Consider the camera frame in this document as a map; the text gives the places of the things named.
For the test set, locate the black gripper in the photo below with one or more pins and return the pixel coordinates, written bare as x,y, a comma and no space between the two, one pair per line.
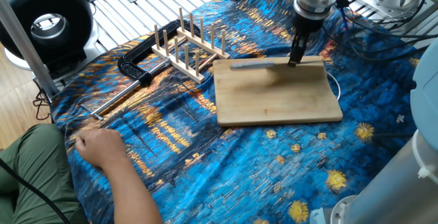
308,23

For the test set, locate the steel cleaver knife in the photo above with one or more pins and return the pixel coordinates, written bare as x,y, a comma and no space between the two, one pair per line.
253,65

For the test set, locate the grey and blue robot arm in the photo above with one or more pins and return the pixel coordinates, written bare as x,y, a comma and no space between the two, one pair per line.
393,189

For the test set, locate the person's bare forearm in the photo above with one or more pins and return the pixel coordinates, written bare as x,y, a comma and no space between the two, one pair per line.
133,196

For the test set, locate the wooden cutting board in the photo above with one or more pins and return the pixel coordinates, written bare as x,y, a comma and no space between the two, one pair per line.
273,94

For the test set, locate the person's bare hand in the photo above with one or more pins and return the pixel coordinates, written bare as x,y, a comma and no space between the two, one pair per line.
101,148

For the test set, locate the wooden peg dish rack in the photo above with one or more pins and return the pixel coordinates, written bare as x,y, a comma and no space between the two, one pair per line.
191,71

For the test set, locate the starry night painting tablecloth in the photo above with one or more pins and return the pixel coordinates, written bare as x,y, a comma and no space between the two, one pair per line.
222,169

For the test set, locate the black C-clamp with steel screw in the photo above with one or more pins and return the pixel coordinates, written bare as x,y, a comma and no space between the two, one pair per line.
133,68

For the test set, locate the green trousers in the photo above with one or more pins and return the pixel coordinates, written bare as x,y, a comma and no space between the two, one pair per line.
37,169

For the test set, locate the aluminium frame post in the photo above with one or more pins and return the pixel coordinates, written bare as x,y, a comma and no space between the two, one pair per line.
27,49

